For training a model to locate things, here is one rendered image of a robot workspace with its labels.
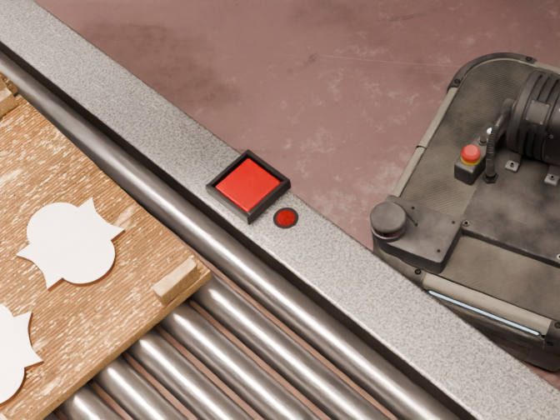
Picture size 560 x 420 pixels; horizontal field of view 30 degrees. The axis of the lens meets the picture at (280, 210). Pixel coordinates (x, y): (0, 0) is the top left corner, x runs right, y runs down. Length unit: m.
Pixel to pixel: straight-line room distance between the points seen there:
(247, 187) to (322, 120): 1.27
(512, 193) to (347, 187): 0.48
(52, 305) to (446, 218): 0.98
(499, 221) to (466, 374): 0.92
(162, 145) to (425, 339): 0.44
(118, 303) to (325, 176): 1.28
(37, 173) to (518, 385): 0.65
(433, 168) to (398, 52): 0.60
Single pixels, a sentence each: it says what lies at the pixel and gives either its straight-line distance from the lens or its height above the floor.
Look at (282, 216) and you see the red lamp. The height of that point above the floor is 0.92.
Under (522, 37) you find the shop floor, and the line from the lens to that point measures 2.73.
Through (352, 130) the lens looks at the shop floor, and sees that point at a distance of 2.53.
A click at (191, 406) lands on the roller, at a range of 1.19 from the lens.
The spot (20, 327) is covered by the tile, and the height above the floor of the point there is 0.94.
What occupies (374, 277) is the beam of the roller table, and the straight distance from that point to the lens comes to 1.23.
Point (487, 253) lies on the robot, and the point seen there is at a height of 0.24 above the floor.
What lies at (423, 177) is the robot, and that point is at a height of 0.24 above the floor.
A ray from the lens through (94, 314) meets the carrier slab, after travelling 1.24.
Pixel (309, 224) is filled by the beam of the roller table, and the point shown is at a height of 0.91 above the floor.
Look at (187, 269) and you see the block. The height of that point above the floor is 0.96.
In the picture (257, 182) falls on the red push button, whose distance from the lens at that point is 1.31.
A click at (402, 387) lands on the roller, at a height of 0.92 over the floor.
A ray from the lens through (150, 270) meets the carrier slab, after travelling 1.25.
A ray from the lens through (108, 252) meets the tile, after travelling 1.27.
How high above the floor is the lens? 1.98
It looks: 55 degrees down
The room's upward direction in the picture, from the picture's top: 12 degrees counter-clockwise
